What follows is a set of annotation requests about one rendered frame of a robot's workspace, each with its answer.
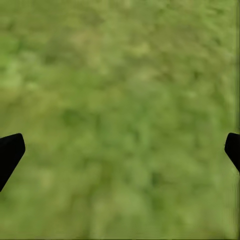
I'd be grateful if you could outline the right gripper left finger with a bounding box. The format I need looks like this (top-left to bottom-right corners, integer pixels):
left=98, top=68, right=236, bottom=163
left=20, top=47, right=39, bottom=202
left=0, top=133, right=26, bottom=192

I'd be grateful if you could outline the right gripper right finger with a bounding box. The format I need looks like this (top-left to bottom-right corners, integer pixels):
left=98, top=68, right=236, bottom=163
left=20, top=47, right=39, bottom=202
left=224, top=132, right=240, bottom=172

